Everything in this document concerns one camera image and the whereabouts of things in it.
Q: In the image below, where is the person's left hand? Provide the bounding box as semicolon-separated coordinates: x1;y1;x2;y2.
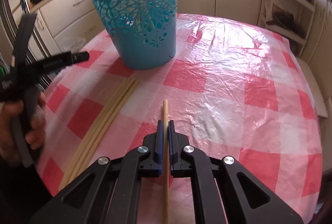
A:
1;87;46;168

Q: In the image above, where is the red white checkered tablecloth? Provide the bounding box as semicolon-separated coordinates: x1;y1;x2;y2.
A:
37;14;322;223

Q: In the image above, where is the teal perforated plastic basket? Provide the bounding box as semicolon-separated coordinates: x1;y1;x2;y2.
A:
92;0;177;70

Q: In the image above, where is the white storage shelf rack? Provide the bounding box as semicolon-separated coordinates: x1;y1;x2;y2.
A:
258;0;316;56

